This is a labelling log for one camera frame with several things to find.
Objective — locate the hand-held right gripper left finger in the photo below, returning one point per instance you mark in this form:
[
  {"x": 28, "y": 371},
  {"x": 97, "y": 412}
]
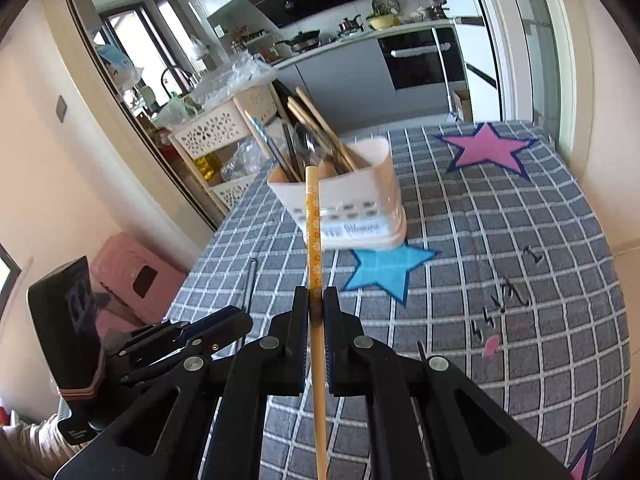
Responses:
[{"x": 303, "y": 332}]

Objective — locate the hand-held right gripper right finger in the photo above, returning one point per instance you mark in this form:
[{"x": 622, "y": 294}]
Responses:
[{"x": 329, "y": 355}]

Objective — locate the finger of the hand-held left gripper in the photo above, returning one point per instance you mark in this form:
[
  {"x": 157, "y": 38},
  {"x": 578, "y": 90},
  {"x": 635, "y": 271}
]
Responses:
[
  {"x": 210, "y": 325},
  {"x": 160, "y": 365}
]

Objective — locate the metal chopstick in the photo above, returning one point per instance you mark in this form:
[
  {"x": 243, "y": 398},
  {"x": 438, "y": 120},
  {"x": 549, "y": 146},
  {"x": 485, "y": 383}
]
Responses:
[{"x": 251, "y": 285}]

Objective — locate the flower-patterned bamboo chopstick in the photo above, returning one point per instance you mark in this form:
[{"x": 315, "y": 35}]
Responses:
[{"x": 314, "y": 230}]

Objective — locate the beige plastic utensil holder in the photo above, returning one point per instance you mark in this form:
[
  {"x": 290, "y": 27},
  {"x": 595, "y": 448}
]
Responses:
[{"x": 360, "y": 200}]

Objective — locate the person's left forearm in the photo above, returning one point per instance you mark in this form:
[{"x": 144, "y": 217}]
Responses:
[{"x": 30, "y": 445}]

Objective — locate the utensils in holder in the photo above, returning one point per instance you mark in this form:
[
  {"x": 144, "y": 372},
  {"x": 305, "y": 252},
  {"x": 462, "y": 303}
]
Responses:
[{"x": 325, "y": 122}]

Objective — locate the pink plastic stool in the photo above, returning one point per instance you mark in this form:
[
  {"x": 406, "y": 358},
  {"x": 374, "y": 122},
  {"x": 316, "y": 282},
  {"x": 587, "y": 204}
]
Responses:
[{"x": 120, "y": 270}]

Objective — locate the black chopstick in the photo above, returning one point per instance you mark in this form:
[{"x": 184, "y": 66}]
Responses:
[{"x": 422, "y": 351}]

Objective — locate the yellow oil bottle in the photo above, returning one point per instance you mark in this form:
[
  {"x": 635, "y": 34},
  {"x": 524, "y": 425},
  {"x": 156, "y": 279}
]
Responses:
[{"x": 207, "y": 167}]

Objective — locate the metal spoon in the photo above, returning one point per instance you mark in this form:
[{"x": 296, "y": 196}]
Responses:
[{"x": 305, "y": 142}]

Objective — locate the beige plastic basket cart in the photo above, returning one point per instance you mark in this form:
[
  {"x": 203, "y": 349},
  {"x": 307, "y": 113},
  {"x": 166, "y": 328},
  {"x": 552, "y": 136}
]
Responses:
[{"x": 210, "y": 132}]

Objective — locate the blue patterned chopstick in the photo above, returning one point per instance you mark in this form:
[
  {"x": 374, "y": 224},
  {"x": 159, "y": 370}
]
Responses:
[{"x": 262, "y": 135}]

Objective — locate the black bag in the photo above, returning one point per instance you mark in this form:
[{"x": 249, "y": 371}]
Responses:
[{"x": 282, "y": 102}]

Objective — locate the pile of clear plastic bags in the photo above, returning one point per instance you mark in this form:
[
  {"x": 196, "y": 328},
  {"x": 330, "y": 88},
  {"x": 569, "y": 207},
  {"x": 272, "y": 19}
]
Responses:
[{"x": 235, "y": 77}]

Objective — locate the grey lower cabinets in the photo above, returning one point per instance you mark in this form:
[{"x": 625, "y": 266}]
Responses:
[{"x": 345, "y": 85}]

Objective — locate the black faucet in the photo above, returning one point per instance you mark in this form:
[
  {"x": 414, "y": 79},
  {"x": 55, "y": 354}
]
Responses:
[{"x": 164, "y": 77}]

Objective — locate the cardboard box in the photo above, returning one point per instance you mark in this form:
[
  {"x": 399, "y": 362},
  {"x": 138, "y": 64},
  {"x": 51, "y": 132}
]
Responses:
[{"x": 463, "y": 106}]

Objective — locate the black wok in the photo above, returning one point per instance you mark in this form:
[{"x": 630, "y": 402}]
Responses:
[{"x": 304, "y": 41}]

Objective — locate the black built-in oven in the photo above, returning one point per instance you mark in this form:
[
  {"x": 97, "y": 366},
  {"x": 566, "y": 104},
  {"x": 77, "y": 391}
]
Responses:
[{"x": 420, "y": 65}]

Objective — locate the white mop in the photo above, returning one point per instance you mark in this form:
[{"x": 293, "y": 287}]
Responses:
[{"x": 444, "y": 75}]

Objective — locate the steel pot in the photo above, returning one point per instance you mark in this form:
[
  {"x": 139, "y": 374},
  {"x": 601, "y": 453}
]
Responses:
[{"x": 350, "y": 25}]

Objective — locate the yellow bowl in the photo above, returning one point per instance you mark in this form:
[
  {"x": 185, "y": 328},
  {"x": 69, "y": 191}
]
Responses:
[{"x": 381, "y": 21}]

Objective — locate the tall white cabinet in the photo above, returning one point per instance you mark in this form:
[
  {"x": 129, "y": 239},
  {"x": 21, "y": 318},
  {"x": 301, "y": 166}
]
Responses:
[{"x": 465, "y": 25}]

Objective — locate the grey light switch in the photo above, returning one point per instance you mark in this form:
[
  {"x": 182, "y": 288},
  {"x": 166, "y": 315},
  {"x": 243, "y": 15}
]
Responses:
[{"x": 60, "y": 109}]

